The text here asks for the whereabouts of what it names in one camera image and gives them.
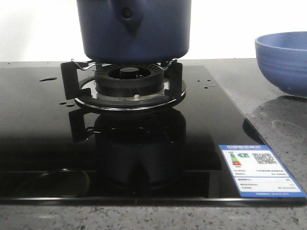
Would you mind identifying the blue energy label sticker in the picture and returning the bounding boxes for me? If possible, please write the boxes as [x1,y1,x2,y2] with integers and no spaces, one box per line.
[219,145,307,198]

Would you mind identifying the black glass gas cooktop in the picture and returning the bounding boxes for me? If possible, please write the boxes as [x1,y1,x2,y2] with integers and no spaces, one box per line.
[0,66,307,206]

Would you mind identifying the light blue bowl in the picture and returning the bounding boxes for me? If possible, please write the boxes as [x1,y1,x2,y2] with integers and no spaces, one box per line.
[255,31,307,97]

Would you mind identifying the black gas burner head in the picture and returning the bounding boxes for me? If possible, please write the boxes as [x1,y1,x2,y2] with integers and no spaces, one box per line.
[94,64,164,97]

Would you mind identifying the dark blue cooking pot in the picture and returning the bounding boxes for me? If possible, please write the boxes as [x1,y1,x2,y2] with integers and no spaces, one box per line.
[77,0,191,64]

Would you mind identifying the black pan support grate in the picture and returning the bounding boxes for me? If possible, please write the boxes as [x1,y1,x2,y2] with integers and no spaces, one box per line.
[60,59,186,111]

